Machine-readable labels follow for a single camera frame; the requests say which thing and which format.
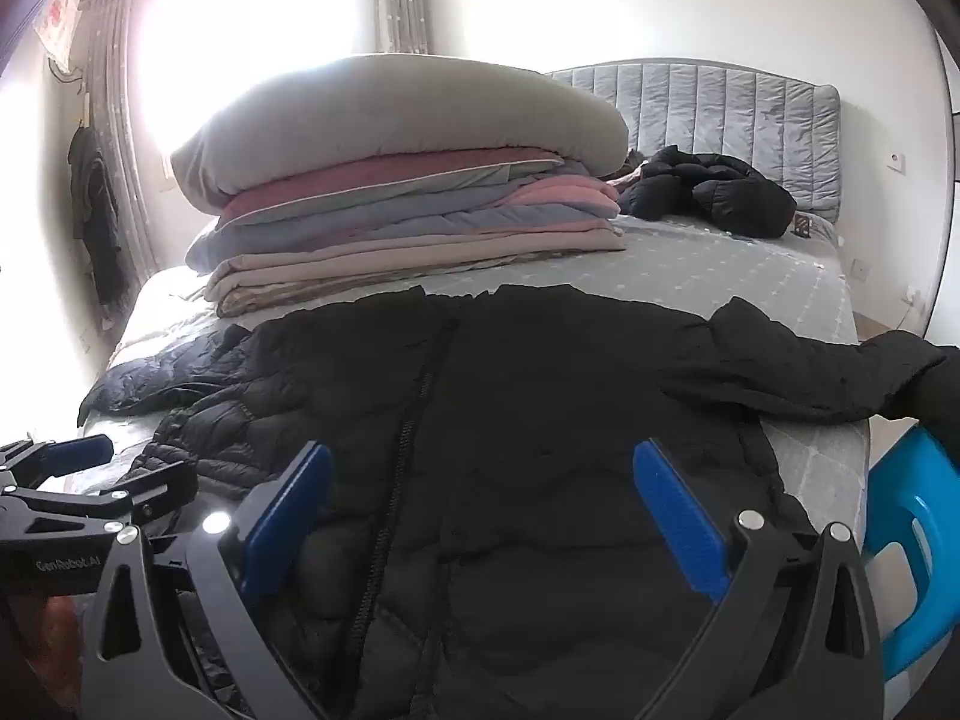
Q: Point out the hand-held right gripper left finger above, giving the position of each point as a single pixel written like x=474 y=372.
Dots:
x=289 y=517

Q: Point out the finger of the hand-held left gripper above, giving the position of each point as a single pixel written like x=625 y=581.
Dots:
x=150 y=493
x=75 y=452

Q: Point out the blue plastic stool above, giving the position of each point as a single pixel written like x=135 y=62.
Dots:
x=900 y=480

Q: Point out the pink folded blanket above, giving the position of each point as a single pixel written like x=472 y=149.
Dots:
x=570 y=199

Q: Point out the small patterned packet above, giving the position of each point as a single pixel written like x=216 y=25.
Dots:
x=802 y=225

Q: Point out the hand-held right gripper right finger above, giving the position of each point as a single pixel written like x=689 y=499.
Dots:
x=679 y=517

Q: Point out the beige wall socket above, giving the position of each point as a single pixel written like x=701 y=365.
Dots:
x=860 y=268

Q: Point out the window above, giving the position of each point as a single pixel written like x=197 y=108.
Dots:
x=247 y=30

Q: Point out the crumpled black puffer jacket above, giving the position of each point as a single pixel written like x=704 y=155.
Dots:
x=712 y=195

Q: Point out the hanging dark clothes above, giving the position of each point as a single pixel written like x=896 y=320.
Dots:
x=94 y=225

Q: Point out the stack of folded blankets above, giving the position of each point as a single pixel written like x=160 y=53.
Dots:
x=337 y=236

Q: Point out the bed with grey quilted bedspread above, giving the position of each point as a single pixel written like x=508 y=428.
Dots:
x=750 y=277

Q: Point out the maroon folded quilt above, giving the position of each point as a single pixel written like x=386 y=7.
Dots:
x=360 y=176

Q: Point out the white wall socket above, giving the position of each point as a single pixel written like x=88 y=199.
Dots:
x=895 y=159

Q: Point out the grey padded headboard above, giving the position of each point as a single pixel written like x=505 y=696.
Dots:
x=712 y=112

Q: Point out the beige folded quilt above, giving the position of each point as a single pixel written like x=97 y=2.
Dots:
x=375 y=270

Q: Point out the large black puffer jacket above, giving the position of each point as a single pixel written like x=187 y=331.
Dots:
x=525 y=405

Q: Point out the black garment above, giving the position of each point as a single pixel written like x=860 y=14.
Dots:
x=943 y=397

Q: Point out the red wall poster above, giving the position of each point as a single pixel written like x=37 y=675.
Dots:
x=60 y=22

